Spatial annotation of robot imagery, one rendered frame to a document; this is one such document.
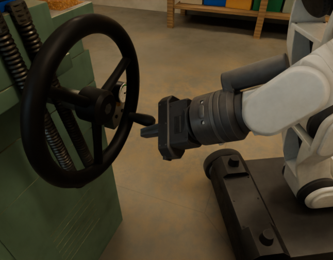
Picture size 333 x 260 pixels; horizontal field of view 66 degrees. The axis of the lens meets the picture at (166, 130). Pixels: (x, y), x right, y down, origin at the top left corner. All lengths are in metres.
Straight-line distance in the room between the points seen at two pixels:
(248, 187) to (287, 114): 0.81
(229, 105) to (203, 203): 0.94
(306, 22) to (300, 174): 0.48
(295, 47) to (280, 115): 0.44
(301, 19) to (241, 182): 0.67
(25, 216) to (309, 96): 0.62
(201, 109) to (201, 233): 0.86
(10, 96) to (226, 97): 0.32
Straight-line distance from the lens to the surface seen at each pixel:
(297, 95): 0.35
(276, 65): 0.39
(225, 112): 0.39
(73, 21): 0.39
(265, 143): 1.67
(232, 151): 1.27
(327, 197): 1.08
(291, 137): 0.99
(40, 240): 0.79
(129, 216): 1.26
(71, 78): 0.68
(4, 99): 0.44
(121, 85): 0.75
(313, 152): 0.86
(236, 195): 1.11
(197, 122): 0.41
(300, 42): 0.78
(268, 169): 1.28
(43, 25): 0.47
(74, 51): 0.67
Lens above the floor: 1.06
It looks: 40 degrees down
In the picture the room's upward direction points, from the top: straight up
